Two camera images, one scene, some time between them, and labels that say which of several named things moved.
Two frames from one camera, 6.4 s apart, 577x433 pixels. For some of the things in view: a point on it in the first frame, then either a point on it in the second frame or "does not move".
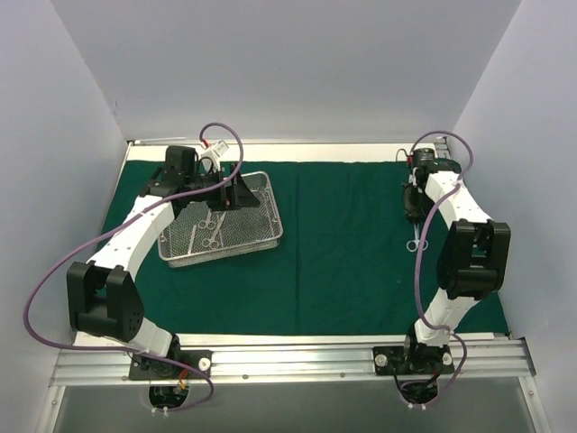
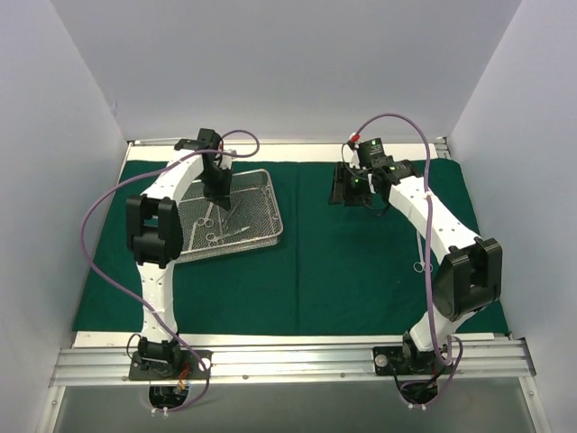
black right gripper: (414, 212) -> (340, 184)
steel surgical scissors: (204, 224) does not move
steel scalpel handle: (193, 236) does not move
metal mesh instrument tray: (200, 234) does not move
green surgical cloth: (347, 262) does not move
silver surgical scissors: (413, 245) -> (420, 267)
